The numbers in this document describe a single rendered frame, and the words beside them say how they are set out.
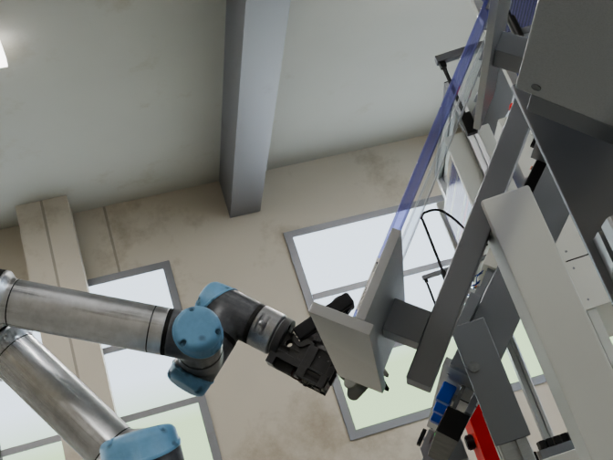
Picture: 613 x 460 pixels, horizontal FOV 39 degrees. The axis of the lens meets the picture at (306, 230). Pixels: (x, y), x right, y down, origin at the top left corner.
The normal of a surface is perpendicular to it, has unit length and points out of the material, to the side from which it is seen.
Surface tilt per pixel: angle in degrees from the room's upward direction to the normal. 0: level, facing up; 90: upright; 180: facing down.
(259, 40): 180
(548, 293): 90
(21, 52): 180
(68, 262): 90
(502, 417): 90
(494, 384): 90
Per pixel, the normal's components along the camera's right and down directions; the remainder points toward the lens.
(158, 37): 0.29, 0.88
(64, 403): 0.00, -0.32
